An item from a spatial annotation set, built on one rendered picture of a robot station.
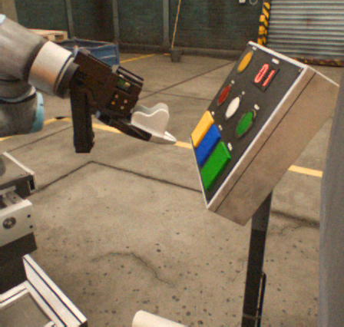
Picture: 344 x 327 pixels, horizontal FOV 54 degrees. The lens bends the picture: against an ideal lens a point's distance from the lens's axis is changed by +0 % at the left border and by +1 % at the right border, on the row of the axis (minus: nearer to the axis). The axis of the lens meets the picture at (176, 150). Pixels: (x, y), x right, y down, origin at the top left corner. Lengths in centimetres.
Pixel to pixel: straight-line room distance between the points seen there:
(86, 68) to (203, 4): 849
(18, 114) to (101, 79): 51
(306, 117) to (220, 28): 831
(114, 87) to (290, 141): 29
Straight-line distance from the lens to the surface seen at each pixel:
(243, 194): 59
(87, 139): 59
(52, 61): 55
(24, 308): 155
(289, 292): 185
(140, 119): 56
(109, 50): 546
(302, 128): 57
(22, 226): 105
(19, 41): 57
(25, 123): 105
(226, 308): 172
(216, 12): 887
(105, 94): 54
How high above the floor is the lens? 129
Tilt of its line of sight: 24 degrees down
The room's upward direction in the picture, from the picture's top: straight up
